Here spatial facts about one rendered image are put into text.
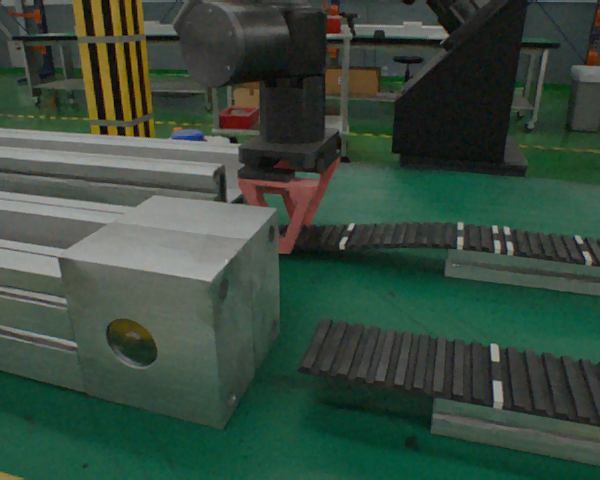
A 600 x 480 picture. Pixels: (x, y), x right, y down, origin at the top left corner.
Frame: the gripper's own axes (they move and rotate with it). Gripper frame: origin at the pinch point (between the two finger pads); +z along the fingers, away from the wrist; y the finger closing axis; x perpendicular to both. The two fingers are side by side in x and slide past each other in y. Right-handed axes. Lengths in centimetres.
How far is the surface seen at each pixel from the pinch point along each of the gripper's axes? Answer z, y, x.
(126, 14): -23, -263, -192
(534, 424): 0.0, 20.7, 19.3
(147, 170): -6.4, 4.8, -12.0
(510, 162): 1.3, -39.7, 23.2
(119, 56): 2, -252, -194
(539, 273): 0.6, 1.1, 22.1
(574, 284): 0.9, 1.7, 24.8
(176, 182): -5.6, 4.7, -9.2
